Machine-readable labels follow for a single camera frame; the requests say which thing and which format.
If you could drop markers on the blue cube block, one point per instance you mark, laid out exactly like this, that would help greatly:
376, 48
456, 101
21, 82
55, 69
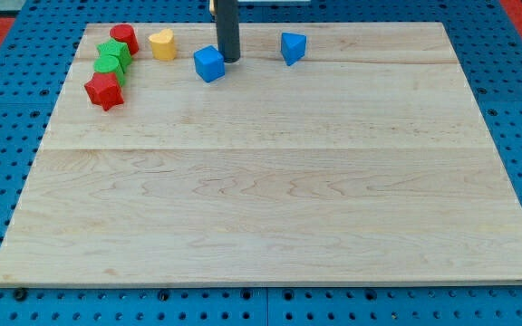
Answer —
209, 63

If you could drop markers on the blue triangle block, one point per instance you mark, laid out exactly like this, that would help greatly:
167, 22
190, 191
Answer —
293, 47

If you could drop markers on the wooden board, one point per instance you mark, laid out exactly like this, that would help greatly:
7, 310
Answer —
366, 163

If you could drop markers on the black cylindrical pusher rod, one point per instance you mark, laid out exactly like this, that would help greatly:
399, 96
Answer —
227, 25

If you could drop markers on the yellow heart block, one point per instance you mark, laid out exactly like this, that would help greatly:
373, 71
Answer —
163, 45

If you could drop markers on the red star block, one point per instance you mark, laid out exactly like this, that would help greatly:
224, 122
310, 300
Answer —
104, 90

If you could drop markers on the green cylinder block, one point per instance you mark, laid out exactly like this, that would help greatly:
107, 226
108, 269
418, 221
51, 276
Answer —
108, 64

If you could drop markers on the red cylinder block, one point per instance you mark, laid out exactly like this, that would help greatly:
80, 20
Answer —
125, 33

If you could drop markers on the green star block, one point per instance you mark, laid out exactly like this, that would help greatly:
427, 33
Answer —
117, 49

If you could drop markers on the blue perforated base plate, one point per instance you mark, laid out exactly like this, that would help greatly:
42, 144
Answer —
35, 58

